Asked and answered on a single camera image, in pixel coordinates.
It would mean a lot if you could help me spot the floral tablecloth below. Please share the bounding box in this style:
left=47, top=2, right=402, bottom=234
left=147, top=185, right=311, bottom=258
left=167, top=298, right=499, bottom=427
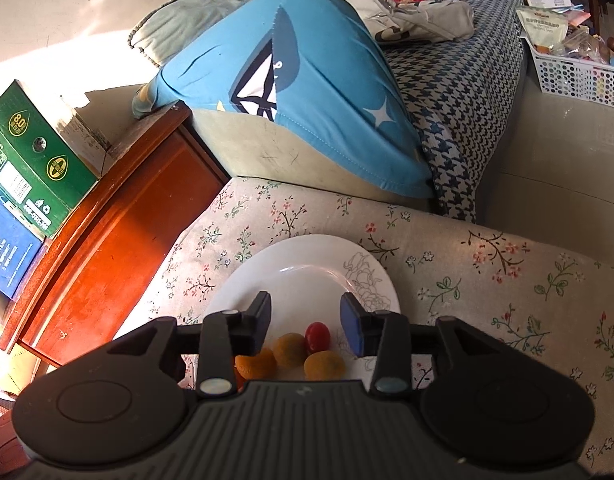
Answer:
left=114, top=176, right=614, bottom=468

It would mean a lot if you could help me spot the white plate with flower outline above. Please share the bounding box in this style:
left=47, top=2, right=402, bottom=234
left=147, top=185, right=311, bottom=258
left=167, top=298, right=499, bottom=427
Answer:
left=205, top=234, right=402, bottom=396

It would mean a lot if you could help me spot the orange mandarin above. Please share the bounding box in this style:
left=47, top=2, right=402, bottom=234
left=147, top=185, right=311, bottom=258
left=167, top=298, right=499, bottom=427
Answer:
left=233, top=347, right=278, bottom=391

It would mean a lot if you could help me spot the houndstooth covered sofa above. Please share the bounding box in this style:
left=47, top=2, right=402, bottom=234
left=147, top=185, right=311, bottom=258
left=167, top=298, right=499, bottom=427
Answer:
left=189, top=0, right=538, bottom=223

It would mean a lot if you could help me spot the beige canvas bag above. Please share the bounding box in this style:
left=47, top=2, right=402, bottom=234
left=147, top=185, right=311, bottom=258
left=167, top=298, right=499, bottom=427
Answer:
left=342, top=0, right=475, bottom=46

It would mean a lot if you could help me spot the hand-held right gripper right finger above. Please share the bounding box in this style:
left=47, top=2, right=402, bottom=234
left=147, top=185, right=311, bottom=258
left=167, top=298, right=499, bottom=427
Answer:
left=339, top=292, right=508, bottom=395

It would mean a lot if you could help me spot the pale snack bag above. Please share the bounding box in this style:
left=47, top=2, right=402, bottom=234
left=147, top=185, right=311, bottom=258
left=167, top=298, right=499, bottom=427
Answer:
left=516, top=6, right=570, bottom=53

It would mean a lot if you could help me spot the blue printed cushion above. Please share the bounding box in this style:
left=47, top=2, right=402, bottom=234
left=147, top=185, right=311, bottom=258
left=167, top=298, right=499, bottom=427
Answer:
left=132, top=0, right=434, bottom=200

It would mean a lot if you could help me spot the brown kiwi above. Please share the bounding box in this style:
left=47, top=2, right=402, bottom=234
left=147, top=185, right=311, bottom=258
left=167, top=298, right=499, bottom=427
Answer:
left=303, top=351, right=347, bottom=381
left=272, top=332, right=308, bottom=368

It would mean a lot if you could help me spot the white perforated plastic basket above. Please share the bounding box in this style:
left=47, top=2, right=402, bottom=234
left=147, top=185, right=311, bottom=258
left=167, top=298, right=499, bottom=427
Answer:
left=520, top=35, right=614, bottom=110

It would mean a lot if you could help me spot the green and white carton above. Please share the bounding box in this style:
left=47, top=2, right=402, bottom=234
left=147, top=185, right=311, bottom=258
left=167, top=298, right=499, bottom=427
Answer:
left=0, top=79, right=115, bottom=238

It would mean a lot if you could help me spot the red cherry tomato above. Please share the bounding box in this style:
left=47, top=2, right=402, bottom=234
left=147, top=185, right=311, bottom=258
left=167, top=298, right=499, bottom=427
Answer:
left=305, top=322, right=332, bottom=353

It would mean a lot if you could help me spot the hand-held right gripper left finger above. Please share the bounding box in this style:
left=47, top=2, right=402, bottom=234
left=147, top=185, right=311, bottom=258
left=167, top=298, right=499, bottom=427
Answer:
left=109, top=291, right=273, bottom=398

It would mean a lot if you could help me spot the red-brown wooden cabinet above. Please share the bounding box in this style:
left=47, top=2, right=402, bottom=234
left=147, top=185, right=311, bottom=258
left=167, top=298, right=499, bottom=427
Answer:
left=0, top=102, right=231, bottom=366

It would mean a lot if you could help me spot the blue carton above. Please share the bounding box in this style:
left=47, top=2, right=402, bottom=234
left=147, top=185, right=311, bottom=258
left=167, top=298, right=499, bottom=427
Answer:
left=0, top=187, right=45, bottom=300

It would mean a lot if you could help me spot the blue houndstooth sofa cover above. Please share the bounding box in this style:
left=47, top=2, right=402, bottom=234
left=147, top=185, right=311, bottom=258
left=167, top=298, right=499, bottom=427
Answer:
left=382, top=0, right=530, bottom=223

